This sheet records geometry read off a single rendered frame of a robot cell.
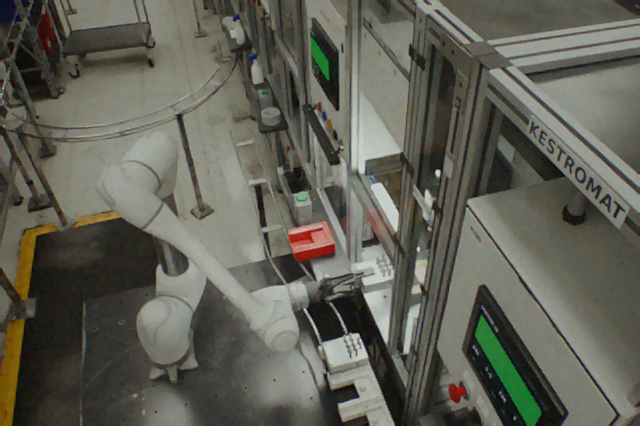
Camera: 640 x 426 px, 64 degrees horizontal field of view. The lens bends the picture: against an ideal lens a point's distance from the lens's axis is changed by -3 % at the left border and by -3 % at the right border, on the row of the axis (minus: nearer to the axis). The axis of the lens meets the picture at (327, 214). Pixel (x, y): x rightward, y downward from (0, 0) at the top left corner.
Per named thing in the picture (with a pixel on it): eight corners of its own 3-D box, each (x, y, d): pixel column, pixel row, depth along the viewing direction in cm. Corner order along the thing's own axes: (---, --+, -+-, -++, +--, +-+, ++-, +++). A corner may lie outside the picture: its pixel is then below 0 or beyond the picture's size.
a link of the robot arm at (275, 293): (288, 304, 179) (296, 324, 167) (243, 317, 176) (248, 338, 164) (282, 277, 175) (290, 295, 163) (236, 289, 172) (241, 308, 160)
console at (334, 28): (303, 99, 198) (296, -25, 167) (375, 87, 204) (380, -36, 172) (338, 165, 169) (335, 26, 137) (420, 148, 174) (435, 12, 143)
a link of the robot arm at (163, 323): (139, 361, 190) (121, 326, 175) (158, 321, 203) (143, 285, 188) (181, 368, 188) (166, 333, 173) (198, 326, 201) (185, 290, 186)
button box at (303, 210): (293, 214, 220) (291, 193, 211) (312, 210, 221) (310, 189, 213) (298, 227, 214) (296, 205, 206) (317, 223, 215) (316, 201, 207)
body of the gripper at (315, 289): (309, 310, 174) (336, 303, 176) (308, 294, 168) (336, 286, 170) (303, 293, 179) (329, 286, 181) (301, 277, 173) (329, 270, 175)
